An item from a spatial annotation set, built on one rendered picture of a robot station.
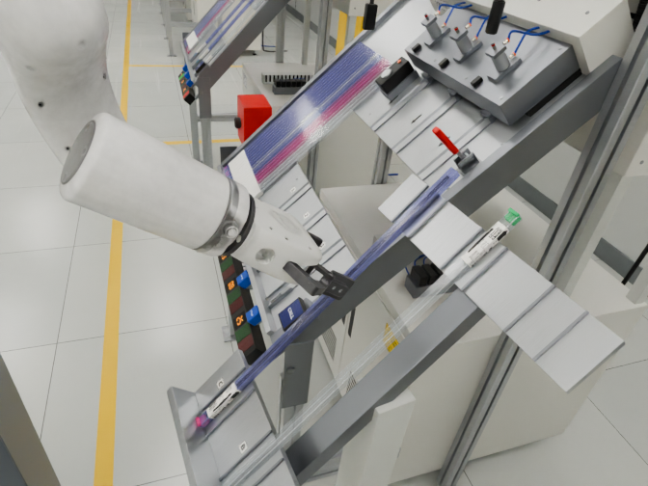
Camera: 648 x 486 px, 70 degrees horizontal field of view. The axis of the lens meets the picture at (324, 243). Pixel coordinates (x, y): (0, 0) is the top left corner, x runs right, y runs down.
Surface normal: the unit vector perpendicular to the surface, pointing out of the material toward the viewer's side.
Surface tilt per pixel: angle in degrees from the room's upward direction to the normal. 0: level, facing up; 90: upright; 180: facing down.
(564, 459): 0
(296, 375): 90
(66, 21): 77
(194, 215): 82
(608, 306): 0
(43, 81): 138
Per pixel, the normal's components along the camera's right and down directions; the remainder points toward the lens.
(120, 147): 0.73, -0.21
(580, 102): 0.31, 0.58
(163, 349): 0.09, -0.81
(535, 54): -0.59, -0.52
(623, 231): -0.95, 0.11
